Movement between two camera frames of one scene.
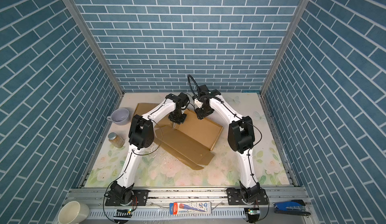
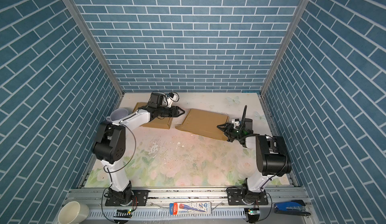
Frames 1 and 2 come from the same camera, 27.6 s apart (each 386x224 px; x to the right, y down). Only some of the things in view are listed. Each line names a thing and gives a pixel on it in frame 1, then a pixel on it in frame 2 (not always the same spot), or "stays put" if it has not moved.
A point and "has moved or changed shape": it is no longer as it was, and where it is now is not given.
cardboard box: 190,142 has moved or changed shape
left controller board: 123,213 stays put
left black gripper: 178,121 → 175,110
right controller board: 253,214 stays put
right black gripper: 199,114 → 230,127
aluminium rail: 190,206 stays put
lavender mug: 120,116 stays put
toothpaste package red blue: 190,208 stays put
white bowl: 73,212 stays put
